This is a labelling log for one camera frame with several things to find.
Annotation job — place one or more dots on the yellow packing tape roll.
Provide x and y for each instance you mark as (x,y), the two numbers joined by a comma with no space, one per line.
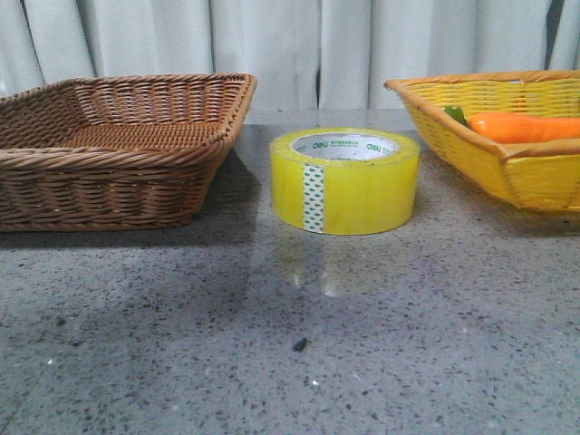
(344,181)

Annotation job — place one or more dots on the small black debris piece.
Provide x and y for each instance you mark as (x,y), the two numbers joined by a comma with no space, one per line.
(300,345)

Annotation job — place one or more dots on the white curtain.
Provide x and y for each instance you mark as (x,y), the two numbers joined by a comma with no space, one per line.
(306,55)

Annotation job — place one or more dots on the brown wicker basket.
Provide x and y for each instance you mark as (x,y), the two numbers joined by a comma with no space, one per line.
(117,153)

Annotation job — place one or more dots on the orange toy carrot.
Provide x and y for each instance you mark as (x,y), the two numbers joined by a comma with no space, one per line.
(511,128)

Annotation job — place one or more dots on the yellow wicker basket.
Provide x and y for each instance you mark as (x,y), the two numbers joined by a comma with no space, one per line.
(541,176)

